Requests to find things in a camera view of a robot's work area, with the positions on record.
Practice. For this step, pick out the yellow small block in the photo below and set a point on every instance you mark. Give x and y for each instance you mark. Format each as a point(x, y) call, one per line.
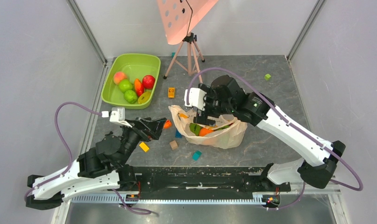
point(144, 146)

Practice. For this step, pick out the pink perforated board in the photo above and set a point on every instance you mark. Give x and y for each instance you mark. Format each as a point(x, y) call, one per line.
point(179, 17)

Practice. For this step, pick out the green plastic tub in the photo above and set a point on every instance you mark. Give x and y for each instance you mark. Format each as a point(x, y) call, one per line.
point(134, 66)

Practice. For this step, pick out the wooden cube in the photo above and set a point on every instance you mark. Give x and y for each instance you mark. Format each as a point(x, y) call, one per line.
point(173, 145)

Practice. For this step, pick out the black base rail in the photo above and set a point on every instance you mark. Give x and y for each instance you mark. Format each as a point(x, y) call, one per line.
point(201, 183)

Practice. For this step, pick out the green fake fruit in bag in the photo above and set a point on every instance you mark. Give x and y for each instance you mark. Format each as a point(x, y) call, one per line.
point(195, 128)

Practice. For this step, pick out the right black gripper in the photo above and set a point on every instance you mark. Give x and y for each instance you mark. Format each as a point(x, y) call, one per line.
point(205, 108)

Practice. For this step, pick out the orange curved toy piece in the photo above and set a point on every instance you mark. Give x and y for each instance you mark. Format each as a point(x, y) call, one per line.
point(167, 124)

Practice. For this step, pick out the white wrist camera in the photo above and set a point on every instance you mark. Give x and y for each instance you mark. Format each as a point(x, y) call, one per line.
point(116, 116)
point(194, 97)

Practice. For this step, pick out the green fake apple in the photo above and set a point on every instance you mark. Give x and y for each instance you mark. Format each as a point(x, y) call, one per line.
point(125, 85)

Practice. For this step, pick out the orange yellow toy brick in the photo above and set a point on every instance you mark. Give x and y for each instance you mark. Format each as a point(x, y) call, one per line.
point(171, 92)

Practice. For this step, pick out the green bumpy fake fruit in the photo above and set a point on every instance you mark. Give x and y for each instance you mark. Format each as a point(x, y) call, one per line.
point(130, 96)

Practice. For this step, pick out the translucent beige plastic bag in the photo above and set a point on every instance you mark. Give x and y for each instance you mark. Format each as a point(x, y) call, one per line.
point(227, 136)

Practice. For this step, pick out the yellow fake fruit slice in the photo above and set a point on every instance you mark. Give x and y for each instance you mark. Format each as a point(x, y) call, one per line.
point(144, 97)

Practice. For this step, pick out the orange red fake fruit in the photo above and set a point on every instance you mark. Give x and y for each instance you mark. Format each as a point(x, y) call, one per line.
point(139, 88)

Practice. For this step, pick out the red fake apple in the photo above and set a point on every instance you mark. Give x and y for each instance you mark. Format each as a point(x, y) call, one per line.
point(148, 82)

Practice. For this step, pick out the teal block near front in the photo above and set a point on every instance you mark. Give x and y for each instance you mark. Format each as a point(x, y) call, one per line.
point(196, 155)

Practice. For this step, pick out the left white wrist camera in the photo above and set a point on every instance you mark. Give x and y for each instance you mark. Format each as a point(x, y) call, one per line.
point(116, 116)

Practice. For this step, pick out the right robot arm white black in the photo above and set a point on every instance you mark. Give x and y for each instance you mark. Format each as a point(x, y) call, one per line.
point(318, 162)

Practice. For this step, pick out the blue toy brick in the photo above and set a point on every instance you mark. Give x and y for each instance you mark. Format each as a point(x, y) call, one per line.
point(178, 134)

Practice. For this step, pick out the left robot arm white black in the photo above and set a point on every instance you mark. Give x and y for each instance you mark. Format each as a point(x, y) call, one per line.
point(103, 167)

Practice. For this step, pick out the small green cube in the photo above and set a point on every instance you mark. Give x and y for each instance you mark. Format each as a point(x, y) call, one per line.
point(267, 77)

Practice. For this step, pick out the pink tripod stand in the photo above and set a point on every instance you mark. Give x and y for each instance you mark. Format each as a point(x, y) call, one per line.
point(193, 56)

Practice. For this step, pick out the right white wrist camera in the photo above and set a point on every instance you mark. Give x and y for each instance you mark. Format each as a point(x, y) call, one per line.
point(194, 97)

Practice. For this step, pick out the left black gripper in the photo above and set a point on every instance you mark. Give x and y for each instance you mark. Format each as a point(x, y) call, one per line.
point(154, 128)

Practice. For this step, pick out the orange fake fruit in bag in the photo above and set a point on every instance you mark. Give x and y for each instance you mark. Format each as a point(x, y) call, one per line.
point(204, 131)

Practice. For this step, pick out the peach fake fruit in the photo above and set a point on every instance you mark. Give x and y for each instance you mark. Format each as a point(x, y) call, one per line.
point(119, 76)

